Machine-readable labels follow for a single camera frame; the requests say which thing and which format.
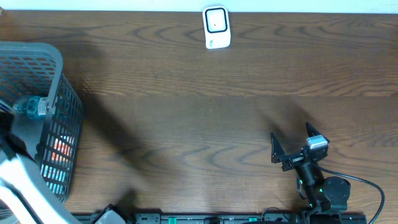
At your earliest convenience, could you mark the yellow snack bag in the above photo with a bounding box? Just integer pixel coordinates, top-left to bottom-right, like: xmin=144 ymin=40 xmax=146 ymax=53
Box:
xmin=40 ymin=136 xmax=75 ymax=195

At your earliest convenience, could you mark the white barcode scanner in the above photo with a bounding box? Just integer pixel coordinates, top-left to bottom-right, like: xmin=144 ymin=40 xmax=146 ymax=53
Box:
xmin=202 ymin=6 xmax=231 ymax=50

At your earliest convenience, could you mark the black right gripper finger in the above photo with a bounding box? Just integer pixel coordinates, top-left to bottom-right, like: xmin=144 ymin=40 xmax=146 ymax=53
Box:
xmin=270 ymin=132 xmax=285 ymax=164
xmin=305 ymin=122 xmax=321 ymax=138

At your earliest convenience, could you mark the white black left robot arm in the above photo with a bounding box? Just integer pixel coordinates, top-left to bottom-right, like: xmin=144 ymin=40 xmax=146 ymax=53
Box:
xmin=1 ymin=101 xmax=79 ymax=223

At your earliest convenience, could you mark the grey plastic shopping basket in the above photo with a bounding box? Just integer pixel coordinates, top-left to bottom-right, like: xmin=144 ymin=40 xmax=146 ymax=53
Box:
xmin=1 ymin=42 xmax=83 ymax=205

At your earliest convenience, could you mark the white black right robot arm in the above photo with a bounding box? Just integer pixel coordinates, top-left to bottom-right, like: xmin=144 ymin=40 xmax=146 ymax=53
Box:
xmin=270 ymin=123 xmax=351 ymax=222

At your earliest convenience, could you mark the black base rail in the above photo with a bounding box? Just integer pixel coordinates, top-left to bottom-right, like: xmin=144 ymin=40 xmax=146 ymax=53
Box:
xmin=73 ymin=204 xmax=367 ymax=224

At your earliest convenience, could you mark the blue mouthwash bottle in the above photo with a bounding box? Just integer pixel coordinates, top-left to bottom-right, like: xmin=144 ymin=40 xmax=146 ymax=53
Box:
xmin=12 ymin=95 xmax=49 ymax=119

